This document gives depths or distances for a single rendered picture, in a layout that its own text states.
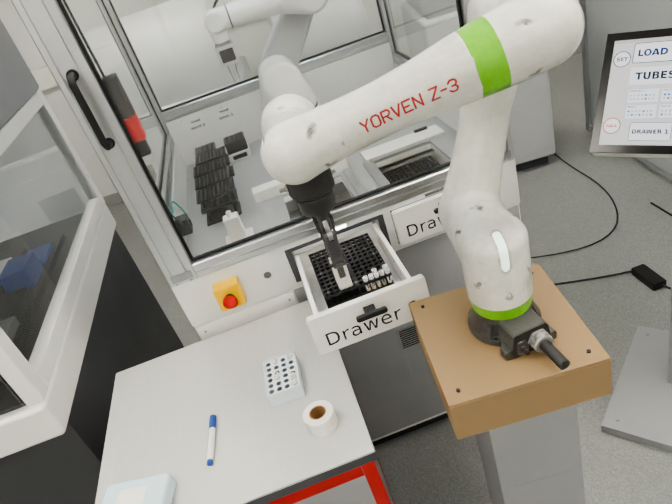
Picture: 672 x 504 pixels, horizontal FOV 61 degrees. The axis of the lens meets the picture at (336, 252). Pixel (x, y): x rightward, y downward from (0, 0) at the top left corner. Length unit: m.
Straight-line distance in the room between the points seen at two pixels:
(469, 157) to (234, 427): 0.80
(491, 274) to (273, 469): 0.60
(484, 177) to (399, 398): 1.05
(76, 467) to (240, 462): 0.61
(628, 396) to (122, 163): 1.75
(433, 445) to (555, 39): 1.56
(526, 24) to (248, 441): 1.00
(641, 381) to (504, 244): 1.28
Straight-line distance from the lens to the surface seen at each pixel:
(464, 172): 1.18
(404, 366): 1.94
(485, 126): 1.15
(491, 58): 0.91
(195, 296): 1.64
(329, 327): 1.33
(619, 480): 2.07
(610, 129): 1.65
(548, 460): 1.48
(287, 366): 1.42
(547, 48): 0.94
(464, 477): 2.08
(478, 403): 1.15
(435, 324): 1.28
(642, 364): 2.32
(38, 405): 1.58
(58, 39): 1.42
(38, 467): 1.81
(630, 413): 2.18
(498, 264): 1.08
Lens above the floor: 1.72
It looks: 32 degrees down
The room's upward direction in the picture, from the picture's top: 19 degrees counter-clockwise
